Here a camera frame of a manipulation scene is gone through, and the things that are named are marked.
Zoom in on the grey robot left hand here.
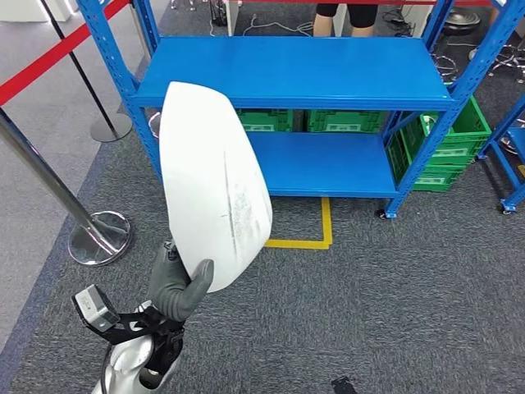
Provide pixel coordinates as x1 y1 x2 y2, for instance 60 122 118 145
147 241 215 323

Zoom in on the white curved plastic part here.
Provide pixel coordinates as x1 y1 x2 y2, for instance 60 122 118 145
158 81 274 295

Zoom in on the blue metal shelf rack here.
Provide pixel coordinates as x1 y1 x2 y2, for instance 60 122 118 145
477 94 525 216
75 0 525 220

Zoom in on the white desk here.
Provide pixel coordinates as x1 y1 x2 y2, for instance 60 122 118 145
404 0 436 39
224 0 349 38

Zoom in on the white display plinth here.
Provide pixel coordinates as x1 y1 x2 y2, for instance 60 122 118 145
0 0 78 23

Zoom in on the person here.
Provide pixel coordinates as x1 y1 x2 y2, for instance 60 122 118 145
312 0 379 38

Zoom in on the chrome chair base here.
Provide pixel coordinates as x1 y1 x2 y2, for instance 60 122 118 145
488 43 525 83
434 51 458 83

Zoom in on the black round base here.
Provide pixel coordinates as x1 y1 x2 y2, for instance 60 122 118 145
443 9 482 31

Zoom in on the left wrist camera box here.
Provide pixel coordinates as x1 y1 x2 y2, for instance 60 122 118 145
71 284 119 334

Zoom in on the black stanchion post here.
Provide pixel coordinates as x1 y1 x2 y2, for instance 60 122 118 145
38 0 133 144

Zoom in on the white cable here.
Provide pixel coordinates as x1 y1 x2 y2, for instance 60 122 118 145
241 13 315 38

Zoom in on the black cable tangle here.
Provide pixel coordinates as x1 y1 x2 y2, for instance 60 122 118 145
383 7 411 36

